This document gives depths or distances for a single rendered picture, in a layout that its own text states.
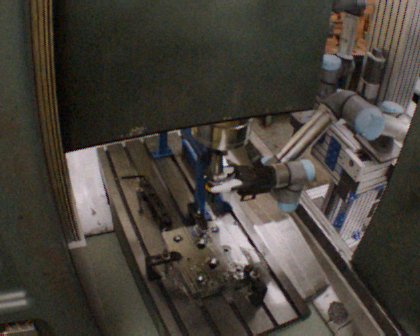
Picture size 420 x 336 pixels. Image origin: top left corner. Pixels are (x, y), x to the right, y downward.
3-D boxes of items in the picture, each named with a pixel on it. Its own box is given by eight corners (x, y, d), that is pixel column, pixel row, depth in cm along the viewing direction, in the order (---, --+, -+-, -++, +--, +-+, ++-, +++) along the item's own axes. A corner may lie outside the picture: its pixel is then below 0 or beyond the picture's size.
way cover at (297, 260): (245, 180, 225) (249, 157, 215) (329, 297, 162) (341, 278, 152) (195, 192, 214) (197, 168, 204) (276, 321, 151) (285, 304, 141)
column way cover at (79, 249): (83, 239, 143) (63, 130, 111) (117, 339, 110) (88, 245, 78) (72, 242, 141) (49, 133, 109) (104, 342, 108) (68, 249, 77)
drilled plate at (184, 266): (218, 227, 152) (219, 218, 148) (252, 281, 131) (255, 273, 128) (161, 241, 143) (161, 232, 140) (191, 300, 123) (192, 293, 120)
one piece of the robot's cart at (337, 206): (325, 212, 246) (361, 99, 193) (335, 226, 236) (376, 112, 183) (315, 216, 242) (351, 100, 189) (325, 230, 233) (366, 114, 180)
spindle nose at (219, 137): (178, 128, 108) (181, 89, 100) (224, 112, 116) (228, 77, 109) (216, 159, 99) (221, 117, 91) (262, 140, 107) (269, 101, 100)
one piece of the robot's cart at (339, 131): (341, 146, 229) (351, 110, 212) (375, 183, 203) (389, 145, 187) (309, 153, 219) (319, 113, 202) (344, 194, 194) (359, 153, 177)
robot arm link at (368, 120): (407, 114, 156) (347, 90, 126) (428, 132, 145) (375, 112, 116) (397, 135, 161) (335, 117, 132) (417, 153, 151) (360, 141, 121)
